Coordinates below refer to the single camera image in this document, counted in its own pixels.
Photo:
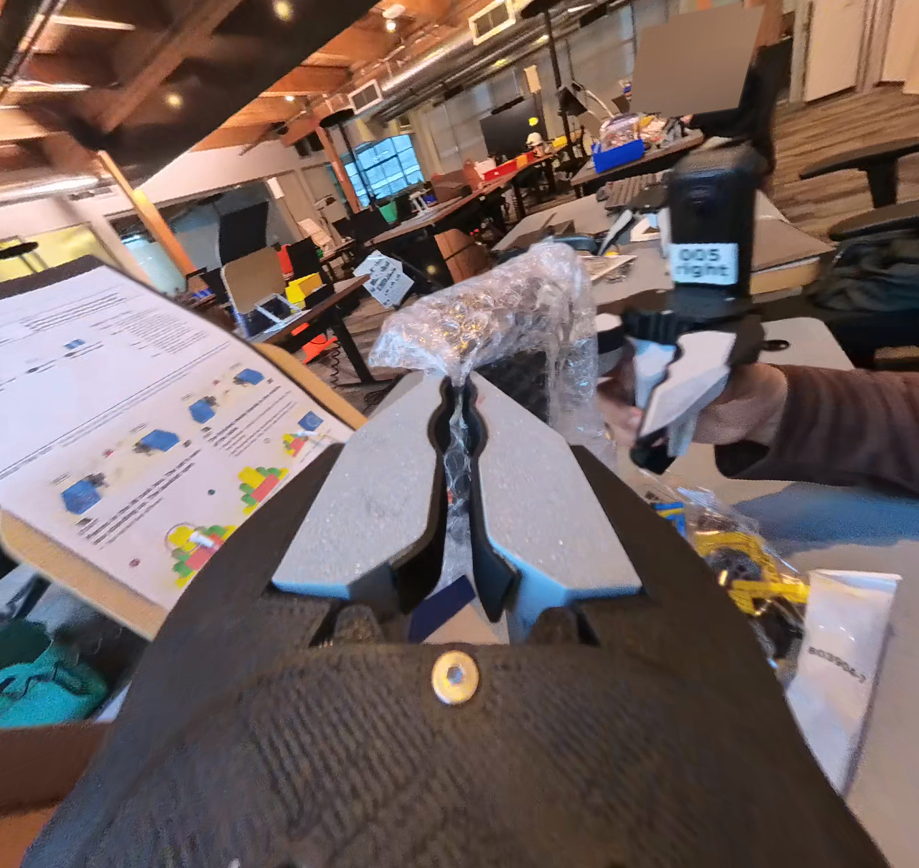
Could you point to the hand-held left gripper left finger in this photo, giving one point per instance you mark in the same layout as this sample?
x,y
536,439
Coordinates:
x,y
352,516

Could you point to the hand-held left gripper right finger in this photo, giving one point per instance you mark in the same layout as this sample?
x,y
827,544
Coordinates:
x,y
553,516

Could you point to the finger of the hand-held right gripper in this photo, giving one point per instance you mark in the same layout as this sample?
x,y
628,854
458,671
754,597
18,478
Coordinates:
x,y
707,365
650,365

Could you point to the bubble wrap packet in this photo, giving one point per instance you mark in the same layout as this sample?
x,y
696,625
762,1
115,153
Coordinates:
x,y
488,308

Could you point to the clear bag of tan pieces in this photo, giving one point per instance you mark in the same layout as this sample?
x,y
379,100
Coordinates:
x,y
747,574

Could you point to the blue robot kit box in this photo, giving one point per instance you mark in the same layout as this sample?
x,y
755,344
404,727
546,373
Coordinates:
x,y
36,775

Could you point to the background grey desk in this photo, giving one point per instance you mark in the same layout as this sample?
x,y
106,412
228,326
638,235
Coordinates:
x,y
646,164
545,225

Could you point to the dark brown desk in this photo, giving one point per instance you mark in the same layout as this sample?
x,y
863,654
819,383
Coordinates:
x,y
431,218
323,301

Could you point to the person's right hand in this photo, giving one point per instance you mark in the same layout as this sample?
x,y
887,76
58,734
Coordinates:
x,y
747,401

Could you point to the black keyboard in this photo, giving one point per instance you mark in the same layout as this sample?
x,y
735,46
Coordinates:
x,y
635,193

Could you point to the small blue bin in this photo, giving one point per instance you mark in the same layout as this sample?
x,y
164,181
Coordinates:
x,y
617,154

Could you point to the black office chair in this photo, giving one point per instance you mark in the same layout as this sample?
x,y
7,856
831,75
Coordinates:
x,y
883,157

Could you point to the red plastic bin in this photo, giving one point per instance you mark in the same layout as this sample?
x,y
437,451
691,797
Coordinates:
x,y
502,167

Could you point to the white tablet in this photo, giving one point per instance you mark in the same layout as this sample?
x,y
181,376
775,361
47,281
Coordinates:
x,y
269,312

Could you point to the yellow plastic bin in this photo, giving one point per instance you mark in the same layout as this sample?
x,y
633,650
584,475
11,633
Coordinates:
x,y
305,290

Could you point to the hanging white paper sheet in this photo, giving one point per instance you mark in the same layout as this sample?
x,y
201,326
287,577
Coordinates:
x,y
384,279

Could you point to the wooden sheet holder board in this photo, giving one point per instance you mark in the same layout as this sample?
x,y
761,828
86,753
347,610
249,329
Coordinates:
x,y
251,279

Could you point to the instruction sheet on stand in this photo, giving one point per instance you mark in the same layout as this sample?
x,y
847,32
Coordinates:
x,y
86,588

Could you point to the printed instruction sheet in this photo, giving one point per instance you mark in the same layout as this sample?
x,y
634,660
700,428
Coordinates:
x,y
108,380

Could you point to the white air vent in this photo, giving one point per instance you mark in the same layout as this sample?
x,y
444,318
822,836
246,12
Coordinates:
x,y
492,17

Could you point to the paned window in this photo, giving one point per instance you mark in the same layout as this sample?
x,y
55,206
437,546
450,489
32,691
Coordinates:
x,y
384,164

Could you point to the teal cloth bag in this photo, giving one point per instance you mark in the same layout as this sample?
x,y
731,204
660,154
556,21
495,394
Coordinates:
x,y
43,688

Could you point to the ceiling spot lamp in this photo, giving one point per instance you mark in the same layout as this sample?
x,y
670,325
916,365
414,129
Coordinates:
x,y
172,98
282,8

